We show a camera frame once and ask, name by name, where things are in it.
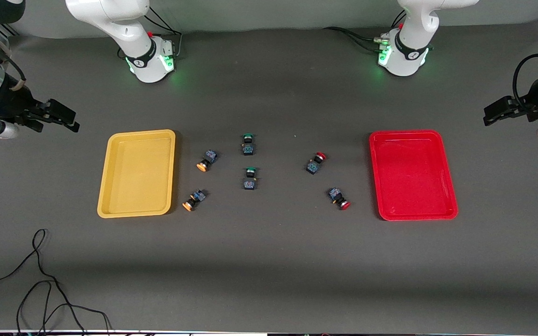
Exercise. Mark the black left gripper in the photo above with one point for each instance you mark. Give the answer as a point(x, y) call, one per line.
point(534, 101)

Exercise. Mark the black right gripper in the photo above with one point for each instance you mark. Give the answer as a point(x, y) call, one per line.
point(15, 102)

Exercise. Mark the yellow push button switch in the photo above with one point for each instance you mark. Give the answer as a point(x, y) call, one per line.
point(194, 199)
point(207, 160)

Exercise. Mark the red push button switch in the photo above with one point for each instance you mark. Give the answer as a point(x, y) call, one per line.
point(338, 198)
point(315, 163)

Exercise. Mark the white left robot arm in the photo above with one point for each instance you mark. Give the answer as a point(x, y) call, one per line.
point(409, 44)

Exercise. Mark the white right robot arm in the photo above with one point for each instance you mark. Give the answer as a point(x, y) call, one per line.
point(133, 42)

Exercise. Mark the yellow plastic tray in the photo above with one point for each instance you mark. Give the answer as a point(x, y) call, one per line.
point(138, 175)

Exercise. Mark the red plastic tray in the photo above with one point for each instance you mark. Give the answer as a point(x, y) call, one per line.
point(411, 175)

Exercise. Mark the green push button switch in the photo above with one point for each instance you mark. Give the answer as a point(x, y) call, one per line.
point(248, 145)
point(250, 179)

